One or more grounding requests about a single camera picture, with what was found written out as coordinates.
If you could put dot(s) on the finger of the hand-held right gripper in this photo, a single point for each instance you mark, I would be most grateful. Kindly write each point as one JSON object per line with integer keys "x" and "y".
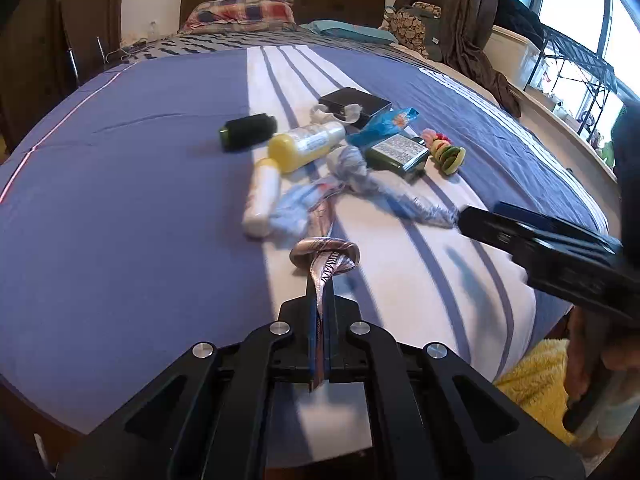
{"x": 520, "y": 214}
{"x": 550, "y": 265}

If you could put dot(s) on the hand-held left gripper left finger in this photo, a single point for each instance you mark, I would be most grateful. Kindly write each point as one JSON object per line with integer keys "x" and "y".
{"x": 313, "y": 340}

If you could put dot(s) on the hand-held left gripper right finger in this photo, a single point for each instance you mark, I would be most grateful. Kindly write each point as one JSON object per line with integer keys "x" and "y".
{"x": 342, "y": 345}

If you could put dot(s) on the silver foil wrapper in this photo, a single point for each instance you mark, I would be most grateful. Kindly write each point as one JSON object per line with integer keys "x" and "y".
{"x": 325, "y": 255}

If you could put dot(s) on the dark green labelled box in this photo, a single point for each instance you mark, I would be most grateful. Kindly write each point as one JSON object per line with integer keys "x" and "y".
{"x": 400, "y": 155}

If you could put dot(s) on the white plastic bottle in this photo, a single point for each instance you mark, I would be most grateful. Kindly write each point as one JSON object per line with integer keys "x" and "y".
{"x": 262, "y": 197}

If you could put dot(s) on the blue snack packet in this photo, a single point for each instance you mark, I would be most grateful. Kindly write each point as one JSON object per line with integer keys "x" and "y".
{"x": 385, "y": 125}

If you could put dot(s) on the blue white twisted cloth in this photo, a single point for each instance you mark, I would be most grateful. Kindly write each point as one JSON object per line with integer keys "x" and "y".
{"x": 350, "y": 170}

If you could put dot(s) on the yellow plastic bottle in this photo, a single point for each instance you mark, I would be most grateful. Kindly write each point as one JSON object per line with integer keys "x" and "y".
{"x": 300, "y": 147}

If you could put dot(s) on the dark green cylinder bottle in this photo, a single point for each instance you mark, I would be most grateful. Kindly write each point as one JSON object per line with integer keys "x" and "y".
{"x": 247, "y": 132}

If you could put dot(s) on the person's right hand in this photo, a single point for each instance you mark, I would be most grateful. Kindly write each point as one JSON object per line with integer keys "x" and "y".
{"x": 575, "y": 355}

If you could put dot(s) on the green plant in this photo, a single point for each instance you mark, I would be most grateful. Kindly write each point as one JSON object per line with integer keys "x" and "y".
{"x": 607, "y": 151}

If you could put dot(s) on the yellow fluffy blanket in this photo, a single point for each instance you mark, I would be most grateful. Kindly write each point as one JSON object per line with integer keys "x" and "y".
{"x": 535, "y": 390}

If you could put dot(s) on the black metal rack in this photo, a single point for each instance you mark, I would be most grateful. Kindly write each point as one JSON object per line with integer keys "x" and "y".
{"x": 580, "y": 60}

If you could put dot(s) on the black cloth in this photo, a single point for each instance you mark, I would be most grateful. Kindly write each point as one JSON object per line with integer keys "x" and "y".
{"x": 520, "y": 15}

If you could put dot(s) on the black box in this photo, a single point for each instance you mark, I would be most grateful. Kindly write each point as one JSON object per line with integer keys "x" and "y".
{"x": 357, "y": 97}

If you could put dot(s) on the brown curtain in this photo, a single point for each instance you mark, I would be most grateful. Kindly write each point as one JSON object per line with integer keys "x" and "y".
{"x": 465, "y": 10}

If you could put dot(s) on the brown patterned bag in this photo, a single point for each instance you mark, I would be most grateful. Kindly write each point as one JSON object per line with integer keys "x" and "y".
{"x": 412, "y": 27}

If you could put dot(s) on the blue white striped bedsheet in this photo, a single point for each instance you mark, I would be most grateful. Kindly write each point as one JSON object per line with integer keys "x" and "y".
{"x": 125, "y": 185}

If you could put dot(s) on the teal pillow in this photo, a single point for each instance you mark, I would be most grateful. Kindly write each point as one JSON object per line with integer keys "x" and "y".
{"x": 350, "y": 31}

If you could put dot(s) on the grey black patterned blanket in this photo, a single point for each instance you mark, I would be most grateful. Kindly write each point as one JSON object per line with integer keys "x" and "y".
{"x": 215, "y": 42}

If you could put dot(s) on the plaid pillow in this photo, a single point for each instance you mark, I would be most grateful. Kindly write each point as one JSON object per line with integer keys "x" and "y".
{"x": 235, "y": 12}

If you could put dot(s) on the dark wooden wardrobe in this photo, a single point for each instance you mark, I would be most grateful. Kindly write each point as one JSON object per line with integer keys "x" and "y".
{"x": 45, "y": 35}

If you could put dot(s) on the metal chair frame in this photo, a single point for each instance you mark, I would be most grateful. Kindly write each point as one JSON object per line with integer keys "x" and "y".
{"x": 74, "y": 65}

